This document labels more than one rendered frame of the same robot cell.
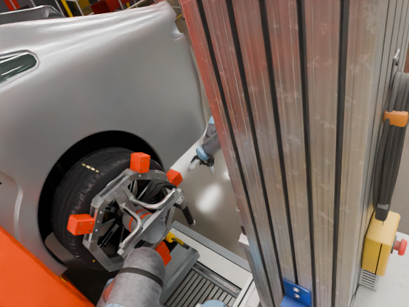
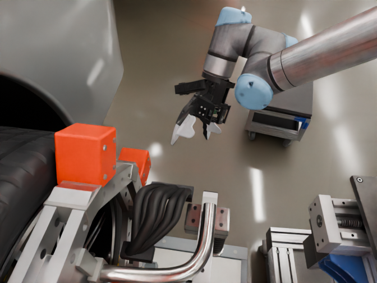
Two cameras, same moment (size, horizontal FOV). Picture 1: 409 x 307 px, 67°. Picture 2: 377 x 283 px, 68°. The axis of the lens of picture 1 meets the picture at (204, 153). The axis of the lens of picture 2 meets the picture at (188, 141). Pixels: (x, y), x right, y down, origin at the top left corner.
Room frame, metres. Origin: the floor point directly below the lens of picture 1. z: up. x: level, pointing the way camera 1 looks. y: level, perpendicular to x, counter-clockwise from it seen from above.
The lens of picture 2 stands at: (0.98, 0.39, 1.49)
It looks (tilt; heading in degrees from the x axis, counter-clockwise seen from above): 53 degrees down; 318
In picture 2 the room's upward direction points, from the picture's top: straight up
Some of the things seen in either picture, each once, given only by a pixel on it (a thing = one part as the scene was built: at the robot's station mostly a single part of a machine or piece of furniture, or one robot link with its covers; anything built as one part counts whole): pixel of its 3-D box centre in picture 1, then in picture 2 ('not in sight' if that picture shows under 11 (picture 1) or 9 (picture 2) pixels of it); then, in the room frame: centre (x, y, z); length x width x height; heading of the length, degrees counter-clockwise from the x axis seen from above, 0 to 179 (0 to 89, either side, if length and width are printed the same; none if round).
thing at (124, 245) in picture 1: (121, 220); not in sight; (1.01, 0.47, 1.03); 0.19 x 0.18 x 0.11; 39
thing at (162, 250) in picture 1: (154, 251); not in sight; (1.20, 0.49, 0.48); 0.16 x 0.12 x 0.17; 39
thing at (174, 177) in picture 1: (172, 179); (133, 169); (1.37, 0.23, 0.85); 0.09 x 0.08 x 0.07; 129
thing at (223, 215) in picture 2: (178, 201); (207, 220); (1.12, 0.21, 0.93); 0.09 x 0.05 x 0.05; 39
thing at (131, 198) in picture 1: (150, 191); (157, 230); (1.13, 0.31, 1.03); 0.19 x 0.18 x 0.11; 39
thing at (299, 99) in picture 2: not in sight; (278, 106); (1.54, -0.94, 0.17); 0.43 x 0.36 x 0.34; 121
